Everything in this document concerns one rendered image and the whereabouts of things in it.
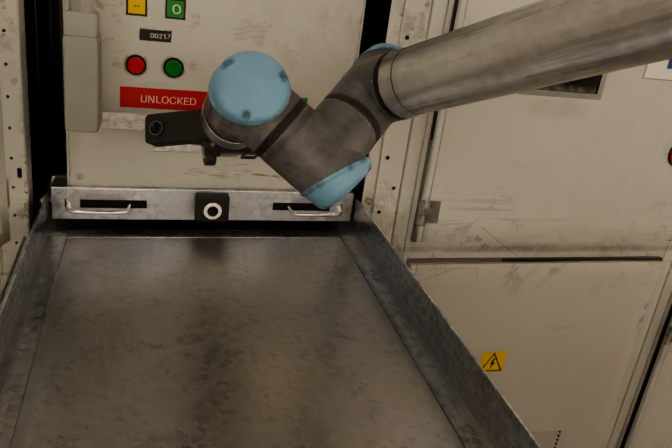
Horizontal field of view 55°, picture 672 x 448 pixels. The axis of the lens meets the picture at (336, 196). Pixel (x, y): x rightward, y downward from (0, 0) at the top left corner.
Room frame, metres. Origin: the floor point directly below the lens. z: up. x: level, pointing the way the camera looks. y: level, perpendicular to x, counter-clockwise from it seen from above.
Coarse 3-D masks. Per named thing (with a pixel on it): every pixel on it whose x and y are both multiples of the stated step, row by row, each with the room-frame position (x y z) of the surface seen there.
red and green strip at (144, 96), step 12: (120, 96) 1.05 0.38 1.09; (132, 96) 1.05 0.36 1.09; (144, 96) 1.06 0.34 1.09; (156, 96) 1.06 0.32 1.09; (168, 96) 1.07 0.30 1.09; (180, 96) 1.08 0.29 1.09; (192, 96) 1.08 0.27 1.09; (204, 96) 1.09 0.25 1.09; (156, 108) 1.06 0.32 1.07; (168, 108) 1.07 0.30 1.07; (180, 108) 1.08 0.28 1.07; (192, 108) 1.08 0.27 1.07
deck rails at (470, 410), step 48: (48, 240) 0.95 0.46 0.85; (384, 240) 1.00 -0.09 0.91; (48, 288) 0.81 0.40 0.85; (384, 288) 0.94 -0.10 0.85; (0, 336) 0.63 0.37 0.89; (432, 336) 0.78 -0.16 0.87; (0, 384) 0.60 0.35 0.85; (432, 384) 0.70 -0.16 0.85; (480, 384) 0.65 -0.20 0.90; (0, 432) 0.52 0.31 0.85; (480, 432) 0.62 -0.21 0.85; (528, 432) 0.55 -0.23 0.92
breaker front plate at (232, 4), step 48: (96, 0) 1.04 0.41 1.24; (192, 0) 1.08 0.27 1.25; (240, 0) 1.10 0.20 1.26; (288, 0) 1.13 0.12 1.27; (336, 0) 1.15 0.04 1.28; (144, 48) 1.06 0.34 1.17; (192, 48) 1.08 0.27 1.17; (240, 48) 1.11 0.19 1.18; (288, 48) 1.13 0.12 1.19; (336, 48) 1.16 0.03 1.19; (96, 144) 1.04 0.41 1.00; (144, 144) 1.06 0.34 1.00; (192, 144) 1.08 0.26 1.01
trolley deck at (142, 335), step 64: (64, 256) 0.91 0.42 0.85; (128, 256) 0.94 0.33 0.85; (192, 256) 0.97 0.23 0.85; (256, 256) 1.00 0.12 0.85; (320, 256) 1.03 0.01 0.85; (64, 320) 0.74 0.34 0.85; (128, 320) 0.76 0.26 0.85; (192, 320) 0.78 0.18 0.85; (256, 320) 0.80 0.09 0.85; (320, 320) 0.83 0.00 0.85; (384, 320) 0.85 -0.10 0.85; (64, 384) 0.61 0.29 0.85; (128, 384) 0.63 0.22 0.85; (192, 384) 0.64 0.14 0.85; (256, 384) 0.66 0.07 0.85; (320, 384) 0.68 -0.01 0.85; (384, 384) 0.69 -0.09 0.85
